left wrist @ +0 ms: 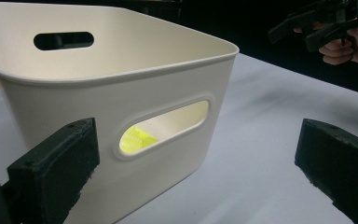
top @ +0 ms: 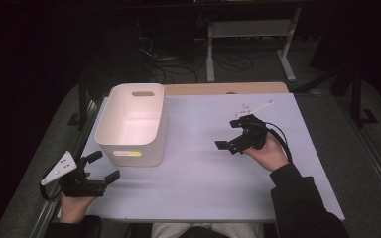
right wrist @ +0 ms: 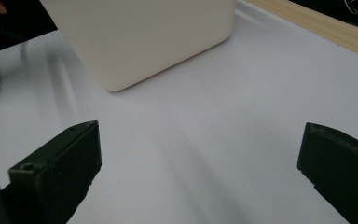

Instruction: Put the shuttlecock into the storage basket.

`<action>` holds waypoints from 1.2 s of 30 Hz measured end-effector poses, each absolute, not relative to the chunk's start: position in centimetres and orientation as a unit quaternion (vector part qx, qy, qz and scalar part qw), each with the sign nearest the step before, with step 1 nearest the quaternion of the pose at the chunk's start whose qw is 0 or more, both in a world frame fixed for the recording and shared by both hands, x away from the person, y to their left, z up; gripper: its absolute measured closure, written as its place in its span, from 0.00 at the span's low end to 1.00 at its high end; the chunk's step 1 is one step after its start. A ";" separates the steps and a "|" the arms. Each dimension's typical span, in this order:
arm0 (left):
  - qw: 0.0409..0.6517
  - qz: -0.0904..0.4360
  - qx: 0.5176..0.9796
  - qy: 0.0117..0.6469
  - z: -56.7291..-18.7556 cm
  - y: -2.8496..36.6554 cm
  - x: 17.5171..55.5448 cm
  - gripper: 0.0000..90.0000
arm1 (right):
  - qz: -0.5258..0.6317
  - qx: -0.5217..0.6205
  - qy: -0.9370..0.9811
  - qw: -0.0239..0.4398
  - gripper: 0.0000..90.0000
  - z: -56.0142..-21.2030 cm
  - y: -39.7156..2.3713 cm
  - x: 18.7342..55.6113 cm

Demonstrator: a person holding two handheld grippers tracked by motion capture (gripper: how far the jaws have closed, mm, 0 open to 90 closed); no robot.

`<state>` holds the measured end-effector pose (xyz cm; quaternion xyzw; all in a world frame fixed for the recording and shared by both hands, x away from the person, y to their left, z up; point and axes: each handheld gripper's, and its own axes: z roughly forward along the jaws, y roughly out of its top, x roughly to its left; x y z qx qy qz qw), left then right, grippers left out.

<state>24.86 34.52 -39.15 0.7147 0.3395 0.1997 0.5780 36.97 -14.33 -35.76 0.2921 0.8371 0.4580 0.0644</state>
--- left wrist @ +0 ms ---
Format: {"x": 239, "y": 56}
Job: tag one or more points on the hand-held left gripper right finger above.
{"x": 341, "y": 168}

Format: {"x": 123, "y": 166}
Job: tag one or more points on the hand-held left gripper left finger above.
{"x": 52, "y": 174}

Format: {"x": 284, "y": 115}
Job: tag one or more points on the white plastic storage bin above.
{"x": 112, "y": 87}

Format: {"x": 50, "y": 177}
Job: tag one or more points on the yellow shuttlecock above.
{"x": 135, "y": 141}

